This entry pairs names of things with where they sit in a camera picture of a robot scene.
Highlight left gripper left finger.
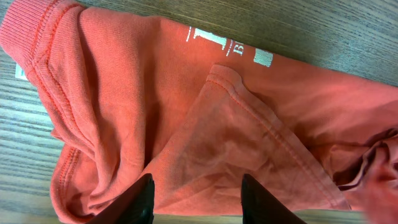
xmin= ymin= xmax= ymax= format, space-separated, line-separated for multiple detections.
xmin=87 ymin=174 xmax=155 ymax=224

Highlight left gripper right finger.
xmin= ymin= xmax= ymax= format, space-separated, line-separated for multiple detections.
xmin=241 ymin=174 xmax=307 ymax=224

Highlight red soccer t-shirt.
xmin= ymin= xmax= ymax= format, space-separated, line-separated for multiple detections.
xmin=1 ymin=1 xmax=397 ymax=223

